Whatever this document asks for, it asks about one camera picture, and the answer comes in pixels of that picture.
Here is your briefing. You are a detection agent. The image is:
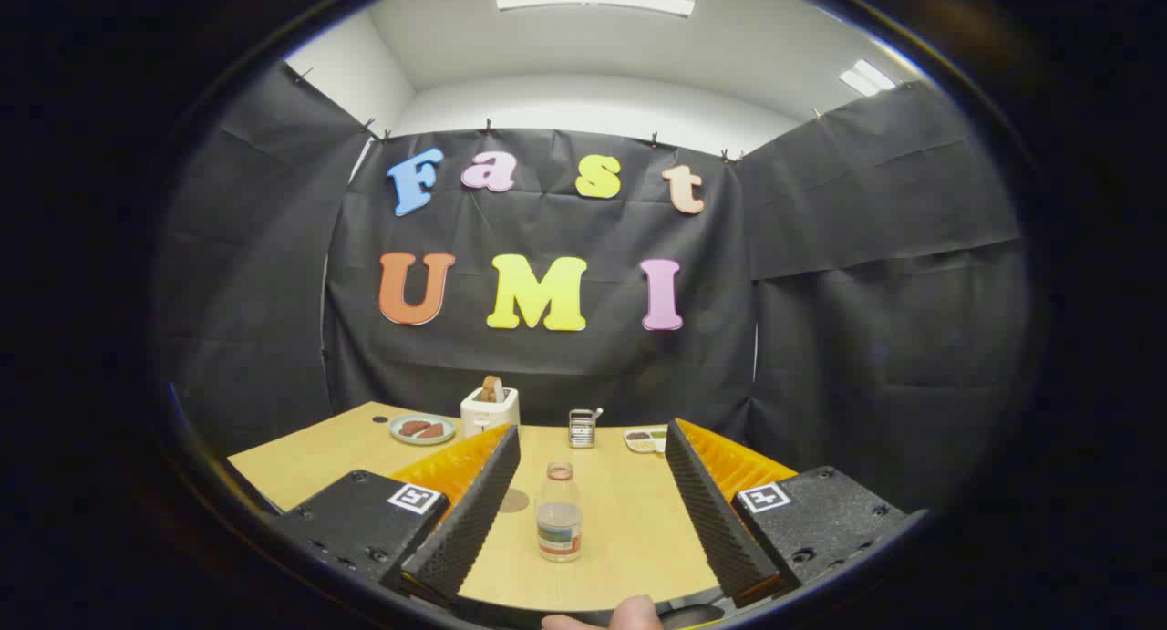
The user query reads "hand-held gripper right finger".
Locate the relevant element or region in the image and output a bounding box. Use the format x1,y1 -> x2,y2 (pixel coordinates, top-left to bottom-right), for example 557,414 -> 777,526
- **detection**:
664,418 -> 931,610

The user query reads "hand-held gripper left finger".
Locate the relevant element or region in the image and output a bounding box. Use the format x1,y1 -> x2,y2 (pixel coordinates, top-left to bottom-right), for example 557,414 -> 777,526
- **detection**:
269,423 -> 522,608

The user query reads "clear plastic juice bottle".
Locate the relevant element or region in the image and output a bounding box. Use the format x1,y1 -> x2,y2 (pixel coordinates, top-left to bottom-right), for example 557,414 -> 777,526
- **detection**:
536,461 -> 584,563

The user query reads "wooden table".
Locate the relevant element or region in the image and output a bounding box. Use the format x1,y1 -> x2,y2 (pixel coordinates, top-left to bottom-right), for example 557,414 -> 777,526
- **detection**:
226,402 -> 803,613

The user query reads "white toaster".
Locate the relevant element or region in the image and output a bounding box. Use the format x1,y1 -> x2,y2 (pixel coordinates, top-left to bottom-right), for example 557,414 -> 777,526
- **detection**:
460,386 -> 521,439

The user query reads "pale green plate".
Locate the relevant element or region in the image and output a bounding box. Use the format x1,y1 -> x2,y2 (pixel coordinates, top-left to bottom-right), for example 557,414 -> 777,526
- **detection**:
389,414 -> 457,446

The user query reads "small metal rack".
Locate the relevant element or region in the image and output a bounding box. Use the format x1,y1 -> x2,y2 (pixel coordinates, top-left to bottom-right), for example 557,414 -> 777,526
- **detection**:
568,408 -> 604,449

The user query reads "black backdrop cloth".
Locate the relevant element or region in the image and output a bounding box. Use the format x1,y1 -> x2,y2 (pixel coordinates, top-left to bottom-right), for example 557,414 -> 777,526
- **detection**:
155,60 -> 1031,522

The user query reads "small ceiling light panel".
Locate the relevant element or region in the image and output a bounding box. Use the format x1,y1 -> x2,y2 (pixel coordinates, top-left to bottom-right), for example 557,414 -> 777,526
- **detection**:
839,59 -> 897,97

